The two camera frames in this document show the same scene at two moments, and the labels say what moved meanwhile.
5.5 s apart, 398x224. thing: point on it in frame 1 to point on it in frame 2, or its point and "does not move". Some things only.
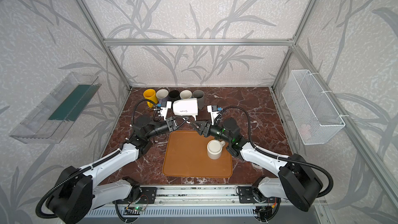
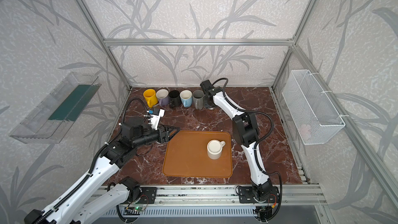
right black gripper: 204,127 to 205,98
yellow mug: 150,94 does not move
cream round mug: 214,149 does not move
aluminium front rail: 209,195 does not move
